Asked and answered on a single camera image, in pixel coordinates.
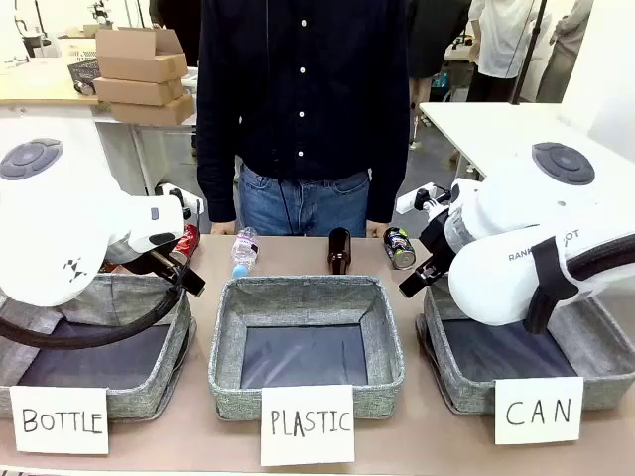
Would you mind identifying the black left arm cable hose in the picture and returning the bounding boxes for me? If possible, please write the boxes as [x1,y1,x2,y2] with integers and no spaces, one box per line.
[0,282,188,351]

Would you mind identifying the white paper sign PLASTIC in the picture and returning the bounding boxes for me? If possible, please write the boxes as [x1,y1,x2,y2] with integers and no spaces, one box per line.
[259,383,356,468]

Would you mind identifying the bystander in beige clothes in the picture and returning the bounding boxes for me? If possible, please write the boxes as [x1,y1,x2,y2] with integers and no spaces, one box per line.
[535,0,594,104]

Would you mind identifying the bystander in white shirt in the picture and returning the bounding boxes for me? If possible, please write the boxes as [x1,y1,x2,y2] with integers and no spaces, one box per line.
[466,0,553,103]

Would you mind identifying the white paper sign BOTTLE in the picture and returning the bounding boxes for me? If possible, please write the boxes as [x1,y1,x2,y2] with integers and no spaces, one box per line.
[9,385,111,456]

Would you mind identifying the white table under boxes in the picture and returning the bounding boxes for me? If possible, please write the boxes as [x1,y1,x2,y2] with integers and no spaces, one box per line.
[92,106,200,197]

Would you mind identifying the person's left forearm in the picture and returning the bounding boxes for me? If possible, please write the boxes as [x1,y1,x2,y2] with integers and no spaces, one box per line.
[365,143,412,225]

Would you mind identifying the black tripod pole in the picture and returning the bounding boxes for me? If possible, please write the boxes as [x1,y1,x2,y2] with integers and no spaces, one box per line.
[509,0,550,104]

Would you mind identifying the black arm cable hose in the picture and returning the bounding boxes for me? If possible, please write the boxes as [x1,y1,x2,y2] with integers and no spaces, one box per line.
[565,241,635,285]
[0,282,188,351]

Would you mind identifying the person's right forearm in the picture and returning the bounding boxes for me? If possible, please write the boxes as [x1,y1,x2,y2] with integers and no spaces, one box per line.
[196,143,237,225]

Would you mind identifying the closed flat cardboard box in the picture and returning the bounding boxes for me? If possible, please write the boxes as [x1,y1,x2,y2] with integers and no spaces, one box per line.
[109,93,196,127]
[92,75,187,107]

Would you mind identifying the grey basket labelled plastic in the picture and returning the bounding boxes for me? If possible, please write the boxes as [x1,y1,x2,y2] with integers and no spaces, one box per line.
[207,274,407,423]

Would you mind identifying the red drink can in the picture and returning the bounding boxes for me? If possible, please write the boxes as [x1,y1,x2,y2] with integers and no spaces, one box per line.
[169,223,200,265]

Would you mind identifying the grey basket labelled bottle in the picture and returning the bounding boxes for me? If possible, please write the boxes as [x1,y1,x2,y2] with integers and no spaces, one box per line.
[0,271,198,422]

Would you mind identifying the person's blue jeans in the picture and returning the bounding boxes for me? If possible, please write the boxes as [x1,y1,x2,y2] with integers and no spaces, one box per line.
[238,162,372,238]

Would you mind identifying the white side table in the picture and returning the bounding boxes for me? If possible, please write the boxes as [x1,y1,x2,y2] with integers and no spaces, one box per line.
[418,101,635,185]

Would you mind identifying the dark printed drink can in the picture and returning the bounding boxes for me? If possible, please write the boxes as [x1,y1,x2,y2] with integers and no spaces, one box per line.
[382,226,417,271]

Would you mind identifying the black mesh basket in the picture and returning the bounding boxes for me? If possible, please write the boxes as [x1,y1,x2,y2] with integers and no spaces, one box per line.
[66,57,101,89]

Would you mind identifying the wooden top table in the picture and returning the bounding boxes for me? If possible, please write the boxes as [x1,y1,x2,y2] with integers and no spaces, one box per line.
[0,58,100,106]

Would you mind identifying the grey basket labelled can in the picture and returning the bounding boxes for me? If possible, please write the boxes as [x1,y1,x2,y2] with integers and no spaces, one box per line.
[415,283,635,416]

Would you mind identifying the open cardboard box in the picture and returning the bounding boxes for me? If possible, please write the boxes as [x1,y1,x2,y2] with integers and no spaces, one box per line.
[94,26,190,84]

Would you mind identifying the person in dark shirt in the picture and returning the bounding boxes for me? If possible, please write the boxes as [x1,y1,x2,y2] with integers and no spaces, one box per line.
[195,0,413,225]

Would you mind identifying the black right arm strap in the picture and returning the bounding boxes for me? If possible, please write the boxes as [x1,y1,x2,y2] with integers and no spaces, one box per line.
[523,236,579,335]

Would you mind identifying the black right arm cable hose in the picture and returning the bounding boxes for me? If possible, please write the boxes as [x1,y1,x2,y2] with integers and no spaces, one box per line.
[565,241,635,285]

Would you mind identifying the brown glass bottle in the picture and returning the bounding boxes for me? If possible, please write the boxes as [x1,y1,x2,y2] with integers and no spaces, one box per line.
[325,227,353,276]

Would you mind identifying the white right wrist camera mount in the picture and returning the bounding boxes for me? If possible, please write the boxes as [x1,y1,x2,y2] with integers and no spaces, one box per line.
[395,182,465,215]

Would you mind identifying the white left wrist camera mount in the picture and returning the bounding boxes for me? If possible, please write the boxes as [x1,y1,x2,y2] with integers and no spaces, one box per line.
[154,181,205,220]

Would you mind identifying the clear plastic water bottle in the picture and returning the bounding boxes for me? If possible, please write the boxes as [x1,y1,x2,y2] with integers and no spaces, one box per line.
[231,226,262,280]

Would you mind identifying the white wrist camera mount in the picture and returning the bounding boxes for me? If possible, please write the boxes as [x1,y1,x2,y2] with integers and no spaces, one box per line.
[154,181,205,220]
[395,182,465,215]

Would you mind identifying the white paper sign CAN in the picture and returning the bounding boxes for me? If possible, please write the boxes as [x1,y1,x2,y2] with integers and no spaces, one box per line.
[493,376,585,446]

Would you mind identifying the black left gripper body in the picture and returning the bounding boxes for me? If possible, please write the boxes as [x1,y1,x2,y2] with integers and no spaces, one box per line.
[117,245,186,289]

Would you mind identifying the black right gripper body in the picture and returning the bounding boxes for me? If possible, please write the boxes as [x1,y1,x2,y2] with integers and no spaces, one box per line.
[418,213,456,282]

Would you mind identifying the bystander in dark clothes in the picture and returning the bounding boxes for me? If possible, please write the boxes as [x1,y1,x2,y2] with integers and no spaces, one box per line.
[405,0,473,150]

